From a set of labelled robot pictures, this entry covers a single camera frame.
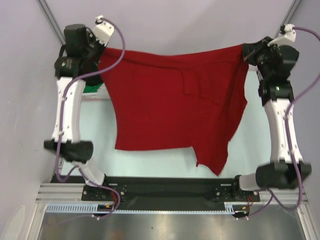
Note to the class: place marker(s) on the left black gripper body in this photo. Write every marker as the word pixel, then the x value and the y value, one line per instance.
pixel 94 49

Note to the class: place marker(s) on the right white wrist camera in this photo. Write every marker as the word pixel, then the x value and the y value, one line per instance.
pixel 287 36

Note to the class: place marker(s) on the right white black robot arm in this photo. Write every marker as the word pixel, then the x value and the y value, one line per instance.
pixel 286 169

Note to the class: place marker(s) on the aluminium corner post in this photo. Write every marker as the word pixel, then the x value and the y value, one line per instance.
pixel 48 14
pixel 291 12

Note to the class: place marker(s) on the light blue cable duct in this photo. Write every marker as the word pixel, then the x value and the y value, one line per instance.
pixel 95 208

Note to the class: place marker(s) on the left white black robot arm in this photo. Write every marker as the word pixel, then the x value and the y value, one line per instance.
pixel 77 58

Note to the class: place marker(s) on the left aluminium corner post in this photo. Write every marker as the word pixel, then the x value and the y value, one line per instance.
pixel 48 14

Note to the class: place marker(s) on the white plastic laundry basket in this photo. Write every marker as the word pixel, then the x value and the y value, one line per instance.
pixel 95 96

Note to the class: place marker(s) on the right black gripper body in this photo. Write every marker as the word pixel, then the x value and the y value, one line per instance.
pixel 261 56

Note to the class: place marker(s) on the red t shirt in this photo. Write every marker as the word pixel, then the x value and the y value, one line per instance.
pixel 192 100

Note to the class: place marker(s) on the green t shirt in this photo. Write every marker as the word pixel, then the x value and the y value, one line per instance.
pixel 88 89

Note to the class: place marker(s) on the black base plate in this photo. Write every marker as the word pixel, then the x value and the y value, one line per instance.
pixel 170 194

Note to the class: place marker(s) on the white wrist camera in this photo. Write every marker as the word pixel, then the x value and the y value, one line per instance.
pixel 103 30
pixel 287 36

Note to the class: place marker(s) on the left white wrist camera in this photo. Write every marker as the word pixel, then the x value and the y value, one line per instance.
pixel 103 30

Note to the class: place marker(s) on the right aluminium corner post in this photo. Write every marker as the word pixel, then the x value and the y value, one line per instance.
pixel 291 12

